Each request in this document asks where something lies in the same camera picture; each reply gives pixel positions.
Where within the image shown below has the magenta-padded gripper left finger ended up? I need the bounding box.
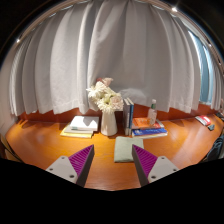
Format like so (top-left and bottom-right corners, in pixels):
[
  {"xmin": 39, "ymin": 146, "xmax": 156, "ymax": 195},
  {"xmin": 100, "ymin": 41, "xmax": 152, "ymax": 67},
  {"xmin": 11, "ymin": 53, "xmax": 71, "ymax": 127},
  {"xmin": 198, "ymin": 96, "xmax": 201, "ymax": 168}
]
[{"xmin": 45, "ymin": 144, "xmax": 96, "ymax": 188}]

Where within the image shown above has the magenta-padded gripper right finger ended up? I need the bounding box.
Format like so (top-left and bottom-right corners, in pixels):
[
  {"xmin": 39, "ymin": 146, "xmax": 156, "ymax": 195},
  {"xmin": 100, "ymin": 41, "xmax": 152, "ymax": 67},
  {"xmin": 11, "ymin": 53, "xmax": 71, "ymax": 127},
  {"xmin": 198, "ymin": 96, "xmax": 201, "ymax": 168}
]
[{"xmin": 131, "ymin": 144, "xmax": 180, "ymax": 187}]

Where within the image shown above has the pale green towel yellow stripe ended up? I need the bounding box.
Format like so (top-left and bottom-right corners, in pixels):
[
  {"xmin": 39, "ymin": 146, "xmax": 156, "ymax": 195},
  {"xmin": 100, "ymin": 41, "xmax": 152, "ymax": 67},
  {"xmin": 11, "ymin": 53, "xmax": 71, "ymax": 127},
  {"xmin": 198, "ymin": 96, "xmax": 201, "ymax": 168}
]
[{"xmin": 113, "ymin": 135, "xmax": 145, "ymax": 164}]

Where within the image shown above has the thin yellow book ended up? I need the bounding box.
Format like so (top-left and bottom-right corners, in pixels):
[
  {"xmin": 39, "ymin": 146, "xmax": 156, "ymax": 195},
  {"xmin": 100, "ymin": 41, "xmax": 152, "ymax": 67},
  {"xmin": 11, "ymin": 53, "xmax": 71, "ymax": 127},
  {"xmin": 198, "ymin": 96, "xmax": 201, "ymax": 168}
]
[{"xmin": 59, "ymin": 128, "xmax": 94, "ymax": 139}]

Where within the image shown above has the thin grey-white book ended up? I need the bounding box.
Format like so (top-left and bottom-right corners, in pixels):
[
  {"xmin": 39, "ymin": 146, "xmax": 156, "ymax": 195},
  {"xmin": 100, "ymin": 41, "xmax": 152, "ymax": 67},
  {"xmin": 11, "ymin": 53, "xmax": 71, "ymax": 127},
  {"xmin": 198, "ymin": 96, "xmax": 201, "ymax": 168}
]
[{"xmin": 63, "ymin": 123, "xmax": 96, "ymax": 135}]

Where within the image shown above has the orange flat book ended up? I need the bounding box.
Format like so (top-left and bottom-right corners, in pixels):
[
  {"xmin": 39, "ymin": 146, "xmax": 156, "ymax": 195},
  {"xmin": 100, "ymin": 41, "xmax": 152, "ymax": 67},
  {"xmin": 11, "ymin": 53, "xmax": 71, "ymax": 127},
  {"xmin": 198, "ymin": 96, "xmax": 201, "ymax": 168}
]
[{"xmin": 132, "ymin": 117, "xmax": 165, "ymax": 130}]

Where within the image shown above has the thick white book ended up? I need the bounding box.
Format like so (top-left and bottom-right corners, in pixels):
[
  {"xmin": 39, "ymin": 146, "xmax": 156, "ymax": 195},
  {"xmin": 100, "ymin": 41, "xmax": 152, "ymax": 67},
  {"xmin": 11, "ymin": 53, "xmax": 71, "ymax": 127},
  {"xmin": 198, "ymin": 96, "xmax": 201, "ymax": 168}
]
[{"xmin": 69, "ymin": 115, "xmax": 100, "ymax": 132}]

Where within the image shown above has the small clear bottle green label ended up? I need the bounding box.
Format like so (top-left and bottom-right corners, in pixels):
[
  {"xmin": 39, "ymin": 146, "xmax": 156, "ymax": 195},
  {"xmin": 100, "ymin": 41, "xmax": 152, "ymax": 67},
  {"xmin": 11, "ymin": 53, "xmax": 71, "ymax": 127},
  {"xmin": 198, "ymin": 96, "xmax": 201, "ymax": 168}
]
[{"xmin": 146, "ymin": 98, "xmax": 158, "ymax": 127}]

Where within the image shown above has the black chair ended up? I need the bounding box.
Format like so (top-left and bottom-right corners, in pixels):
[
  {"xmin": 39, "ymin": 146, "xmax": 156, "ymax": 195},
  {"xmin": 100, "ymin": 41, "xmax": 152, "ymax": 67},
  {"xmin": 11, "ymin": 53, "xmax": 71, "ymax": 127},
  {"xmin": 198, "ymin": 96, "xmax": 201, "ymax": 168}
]
[{"xmin": 201, "ymin": 132, "xmax": 224, "ymax": 163}]

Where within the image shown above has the blue standing book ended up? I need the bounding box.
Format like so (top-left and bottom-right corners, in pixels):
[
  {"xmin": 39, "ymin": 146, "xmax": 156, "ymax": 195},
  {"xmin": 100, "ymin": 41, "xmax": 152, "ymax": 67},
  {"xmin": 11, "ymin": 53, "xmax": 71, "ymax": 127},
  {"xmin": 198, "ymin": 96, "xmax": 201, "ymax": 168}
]
[{"xmin": 127, "ymin": 97, "xmax": 135, "ymax": 136}]

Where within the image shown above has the red booklet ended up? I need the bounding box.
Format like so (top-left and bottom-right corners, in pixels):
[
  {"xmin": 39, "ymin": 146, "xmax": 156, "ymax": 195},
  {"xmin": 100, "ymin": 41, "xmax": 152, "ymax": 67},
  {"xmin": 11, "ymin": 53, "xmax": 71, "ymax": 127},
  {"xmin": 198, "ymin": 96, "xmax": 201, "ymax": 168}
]
[{"xmin": 194, "ymin": 114, "xmax": 213, "ymax": 127}]

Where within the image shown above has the dark grey standing book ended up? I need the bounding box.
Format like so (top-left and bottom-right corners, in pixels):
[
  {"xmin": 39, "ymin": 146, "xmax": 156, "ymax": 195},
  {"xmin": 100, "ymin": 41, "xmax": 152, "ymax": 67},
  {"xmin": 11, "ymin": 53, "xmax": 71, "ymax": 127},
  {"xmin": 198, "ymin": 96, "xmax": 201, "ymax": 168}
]
[{"xmin": 122, "ymin": 98, "xmax": 132, "ymax": 136}]

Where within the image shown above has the white ceramic vase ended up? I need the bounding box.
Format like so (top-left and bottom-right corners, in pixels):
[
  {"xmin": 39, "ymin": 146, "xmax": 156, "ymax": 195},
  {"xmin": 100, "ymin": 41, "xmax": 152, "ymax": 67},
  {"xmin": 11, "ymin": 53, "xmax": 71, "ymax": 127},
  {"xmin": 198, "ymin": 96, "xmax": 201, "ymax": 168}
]
[{"xmin": 100, "ymin": 109, "xmax": 118, "ymax": 137}]

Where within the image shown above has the white flower bouquet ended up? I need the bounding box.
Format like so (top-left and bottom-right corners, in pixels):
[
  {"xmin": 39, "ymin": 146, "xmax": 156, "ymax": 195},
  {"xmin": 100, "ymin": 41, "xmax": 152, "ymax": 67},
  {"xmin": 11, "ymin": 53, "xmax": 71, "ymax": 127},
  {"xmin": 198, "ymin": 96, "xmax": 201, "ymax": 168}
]
[{"xmin": 85, "ymin": 77, "xmax": 125, "ymax": 115}]

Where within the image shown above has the white fabric curtain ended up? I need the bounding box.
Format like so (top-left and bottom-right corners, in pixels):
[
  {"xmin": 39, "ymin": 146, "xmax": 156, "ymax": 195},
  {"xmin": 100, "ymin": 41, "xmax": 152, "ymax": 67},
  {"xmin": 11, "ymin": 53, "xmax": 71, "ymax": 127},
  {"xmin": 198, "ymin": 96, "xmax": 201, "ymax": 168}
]
[
  {"xmin": 8, "ymin": 0, "xmax": 101, "ymax": 118},
  {"xmin": 79, "ymin": 0, "xmax": 224, "ymax": 114}
]

